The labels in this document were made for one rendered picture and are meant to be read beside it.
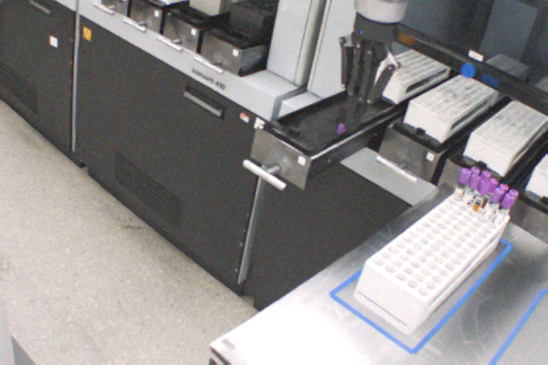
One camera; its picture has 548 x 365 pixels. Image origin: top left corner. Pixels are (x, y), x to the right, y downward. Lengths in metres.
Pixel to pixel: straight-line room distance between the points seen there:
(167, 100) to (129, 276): 0.58
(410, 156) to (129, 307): 0.99
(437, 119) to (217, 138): 0.63
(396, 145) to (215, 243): 0.72
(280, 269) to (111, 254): 0.63
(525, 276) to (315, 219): 0.67
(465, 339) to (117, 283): 1.31
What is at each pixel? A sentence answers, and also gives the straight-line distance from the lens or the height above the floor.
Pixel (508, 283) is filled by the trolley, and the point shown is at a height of 0.82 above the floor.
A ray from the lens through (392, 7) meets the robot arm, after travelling 1.02.
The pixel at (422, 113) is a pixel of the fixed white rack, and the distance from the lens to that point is 1.30.
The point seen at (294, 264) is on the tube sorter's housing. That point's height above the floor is 0.32.
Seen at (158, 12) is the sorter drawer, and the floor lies 0.80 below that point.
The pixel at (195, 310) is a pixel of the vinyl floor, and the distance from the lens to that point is 1.89.
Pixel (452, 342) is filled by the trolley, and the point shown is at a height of 0.82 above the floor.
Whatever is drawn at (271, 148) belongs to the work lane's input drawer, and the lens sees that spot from 1.18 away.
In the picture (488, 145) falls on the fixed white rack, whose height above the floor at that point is 0.86.
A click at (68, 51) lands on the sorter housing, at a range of 2.15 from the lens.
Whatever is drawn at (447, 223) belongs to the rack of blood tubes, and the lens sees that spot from 0.95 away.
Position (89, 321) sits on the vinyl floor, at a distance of 1.84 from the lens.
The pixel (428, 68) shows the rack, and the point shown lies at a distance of 1.53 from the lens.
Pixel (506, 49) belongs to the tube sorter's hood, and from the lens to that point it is 1.24.
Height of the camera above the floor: 1.39
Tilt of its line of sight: 31 degrees down
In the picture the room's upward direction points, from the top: 12 degrees clockwise
